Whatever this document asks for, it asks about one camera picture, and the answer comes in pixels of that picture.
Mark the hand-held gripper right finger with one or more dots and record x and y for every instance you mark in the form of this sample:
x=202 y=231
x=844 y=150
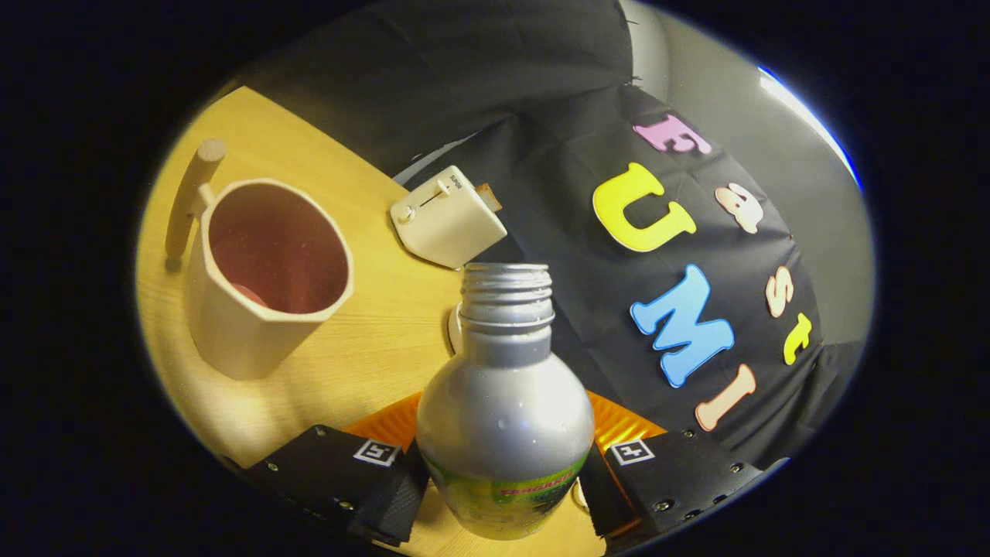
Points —
x=607 y=503

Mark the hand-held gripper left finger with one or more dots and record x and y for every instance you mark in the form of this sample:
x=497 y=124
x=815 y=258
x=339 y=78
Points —
x=398 y=503

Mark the silver juice bottle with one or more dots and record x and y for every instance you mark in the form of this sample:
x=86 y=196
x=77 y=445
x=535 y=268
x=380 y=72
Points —
x=503 y=418

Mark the wooden table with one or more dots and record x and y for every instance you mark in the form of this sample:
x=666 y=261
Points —
x=371 y=348

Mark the small white round plate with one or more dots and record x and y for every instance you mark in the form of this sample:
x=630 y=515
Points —
x=455 y=329

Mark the white toaster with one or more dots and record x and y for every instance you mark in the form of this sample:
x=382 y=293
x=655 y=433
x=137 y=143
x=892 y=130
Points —
x=448 y=224

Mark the brown toast slice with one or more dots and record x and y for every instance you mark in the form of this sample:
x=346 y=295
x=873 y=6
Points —
x=489 y=197

